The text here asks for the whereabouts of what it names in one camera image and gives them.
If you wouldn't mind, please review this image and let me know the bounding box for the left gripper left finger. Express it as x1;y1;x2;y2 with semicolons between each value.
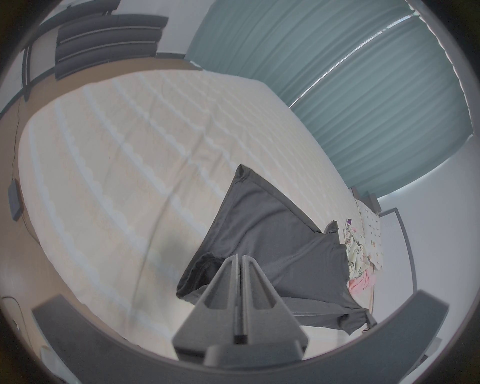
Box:
172;254;241;353

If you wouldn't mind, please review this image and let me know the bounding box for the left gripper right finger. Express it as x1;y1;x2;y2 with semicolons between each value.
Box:
242;255;309;351

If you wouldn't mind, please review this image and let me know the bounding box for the black T-shirt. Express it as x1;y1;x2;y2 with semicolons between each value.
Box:
176;164;377;335

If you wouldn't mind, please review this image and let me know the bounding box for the bed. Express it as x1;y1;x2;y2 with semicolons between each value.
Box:
17;69;419;351

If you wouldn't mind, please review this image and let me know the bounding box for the pink garment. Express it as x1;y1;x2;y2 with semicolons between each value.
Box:
348;268;377;295

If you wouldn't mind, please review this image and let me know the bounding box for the white printed pyjama garment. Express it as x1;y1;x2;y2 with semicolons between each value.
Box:
343;219;370;280

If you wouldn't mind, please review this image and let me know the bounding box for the white printed pillow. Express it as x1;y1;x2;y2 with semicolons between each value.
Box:
358;199;384;271

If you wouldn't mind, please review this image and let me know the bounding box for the grey bedside table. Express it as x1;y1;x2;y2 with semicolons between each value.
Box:
350;187;380;211

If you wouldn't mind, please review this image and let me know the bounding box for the black power adapter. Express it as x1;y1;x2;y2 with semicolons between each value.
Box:
8;179;24;221

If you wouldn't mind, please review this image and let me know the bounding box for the blue-green curtain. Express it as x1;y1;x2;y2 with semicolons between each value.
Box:
290;14;475;199
185;0;417;108

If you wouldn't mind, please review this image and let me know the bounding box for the black chest of drawers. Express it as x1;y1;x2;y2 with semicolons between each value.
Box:
54;14;169;80

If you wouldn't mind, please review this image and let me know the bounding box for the black cable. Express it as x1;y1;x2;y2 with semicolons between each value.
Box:
9;99;42;244

